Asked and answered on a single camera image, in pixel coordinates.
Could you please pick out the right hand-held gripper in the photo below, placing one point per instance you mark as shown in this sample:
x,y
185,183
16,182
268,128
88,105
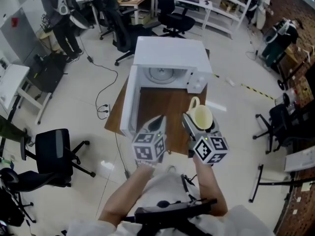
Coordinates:
x,y
211,150

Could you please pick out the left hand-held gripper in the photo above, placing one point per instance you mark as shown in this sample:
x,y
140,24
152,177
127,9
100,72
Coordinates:
x,y
147,147

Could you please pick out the cream ceramic mug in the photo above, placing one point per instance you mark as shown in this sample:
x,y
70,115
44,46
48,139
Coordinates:
x,y
203,117

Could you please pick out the white microwave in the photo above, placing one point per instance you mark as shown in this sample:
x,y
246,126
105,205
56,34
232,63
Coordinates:
x,y
169,53

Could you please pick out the person's right forearm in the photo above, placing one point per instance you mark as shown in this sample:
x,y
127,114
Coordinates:
x,y
209,188

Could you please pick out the person's left forearm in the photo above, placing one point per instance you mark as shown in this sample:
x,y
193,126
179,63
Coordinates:
x,y
123,195

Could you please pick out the wooden table with metal legs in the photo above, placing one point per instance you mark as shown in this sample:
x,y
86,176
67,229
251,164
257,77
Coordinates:
x,y
167,107

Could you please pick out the person's grey shoe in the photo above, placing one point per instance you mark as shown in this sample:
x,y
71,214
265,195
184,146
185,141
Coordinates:
x,y
171,169

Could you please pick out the white power strip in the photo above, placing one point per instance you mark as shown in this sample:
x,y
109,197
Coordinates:
x,y
106,110

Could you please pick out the person's white shirt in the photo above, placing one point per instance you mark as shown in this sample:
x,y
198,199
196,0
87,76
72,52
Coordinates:
x,y
167,188

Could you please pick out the black chest rig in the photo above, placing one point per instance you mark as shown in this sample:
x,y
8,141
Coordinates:
x,y
169,213

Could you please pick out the white board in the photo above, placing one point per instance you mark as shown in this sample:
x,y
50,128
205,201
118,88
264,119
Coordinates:
x,y
300,160

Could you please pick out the black white-rimmed backpack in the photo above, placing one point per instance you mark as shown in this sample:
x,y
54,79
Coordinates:
x,y
270,37
80,18

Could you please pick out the black bag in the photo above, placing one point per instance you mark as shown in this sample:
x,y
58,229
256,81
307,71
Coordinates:
x,y
46,72

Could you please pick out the white desk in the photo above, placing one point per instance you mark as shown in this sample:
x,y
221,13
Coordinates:
x,y
12,80
204,5

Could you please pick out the white shelf rack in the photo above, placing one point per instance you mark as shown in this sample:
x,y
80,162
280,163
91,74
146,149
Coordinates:
x,y
243,8

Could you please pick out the wooden office desk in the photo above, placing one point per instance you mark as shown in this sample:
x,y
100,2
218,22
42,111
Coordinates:
x,y
137,0

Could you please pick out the black mesh office chair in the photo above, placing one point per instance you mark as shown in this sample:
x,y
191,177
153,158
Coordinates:
x,y
29,181

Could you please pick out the round pale wooden stool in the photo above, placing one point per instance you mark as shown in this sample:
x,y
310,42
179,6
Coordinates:
x,y
46,37

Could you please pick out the grey cabinet with red sticker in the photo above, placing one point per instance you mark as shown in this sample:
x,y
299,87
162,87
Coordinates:
x,y
19,38

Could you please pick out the black metal stand frame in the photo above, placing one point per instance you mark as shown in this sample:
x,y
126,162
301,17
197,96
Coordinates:
x,y
257,183

